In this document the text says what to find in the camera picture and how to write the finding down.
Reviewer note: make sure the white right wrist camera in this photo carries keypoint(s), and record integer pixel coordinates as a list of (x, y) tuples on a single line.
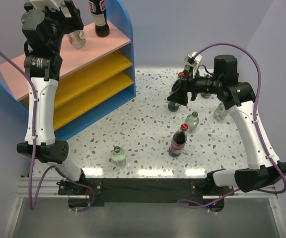
[(193, 59)]

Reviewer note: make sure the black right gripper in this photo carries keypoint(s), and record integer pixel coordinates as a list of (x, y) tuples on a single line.
[(180, 96)]

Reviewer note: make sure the clear soda bottle shelved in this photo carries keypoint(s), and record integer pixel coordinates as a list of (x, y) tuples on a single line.
[(76, 38)]

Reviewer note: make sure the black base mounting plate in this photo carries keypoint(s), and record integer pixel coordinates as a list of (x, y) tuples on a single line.
[(189, 192)]

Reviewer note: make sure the blue shelf with coloured boards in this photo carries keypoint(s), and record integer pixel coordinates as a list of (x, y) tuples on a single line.
[(94, 80)]

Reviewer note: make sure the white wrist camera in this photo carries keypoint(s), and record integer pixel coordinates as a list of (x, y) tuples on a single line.
[(42, 4), (193, 59)]

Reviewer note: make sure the aluminium rail frame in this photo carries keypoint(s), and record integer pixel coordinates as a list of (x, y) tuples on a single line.
[(49, 187)]

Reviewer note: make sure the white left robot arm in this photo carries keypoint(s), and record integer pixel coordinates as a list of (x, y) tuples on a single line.
[(42, 65)]

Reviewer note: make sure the green glass bottle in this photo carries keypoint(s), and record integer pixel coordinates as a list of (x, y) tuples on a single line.
[(186, 70), (206, 95)]

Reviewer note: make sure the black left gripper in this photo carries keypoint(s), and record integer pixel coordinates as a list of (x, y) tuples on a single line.
[(71, 24)]

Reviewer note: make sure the green glass bottle right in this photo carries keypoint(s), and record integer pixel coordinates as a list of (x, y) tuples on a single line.
[(206, 95)]

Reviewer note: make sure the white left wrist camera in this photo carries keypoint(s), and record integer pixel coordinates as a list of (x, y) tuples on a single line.
[(42, 4)]

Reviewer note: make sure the clear soda bottle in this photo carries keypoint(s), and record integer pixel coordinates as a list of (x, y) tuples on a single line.
[(192, 120), (221, 112), (119, 156)]

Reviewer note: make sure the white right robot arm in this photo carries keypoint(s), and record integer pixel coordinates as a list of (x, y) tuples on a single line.
[(264, 166)]

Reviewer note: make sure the cola bottle front centre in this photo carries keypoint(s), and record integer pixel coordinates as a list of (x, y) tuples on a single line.
[(178, 141)]

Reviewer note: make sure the green glass bottle left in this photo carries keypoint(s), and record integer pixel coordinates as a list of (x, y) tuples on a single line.
[(186, 70)]

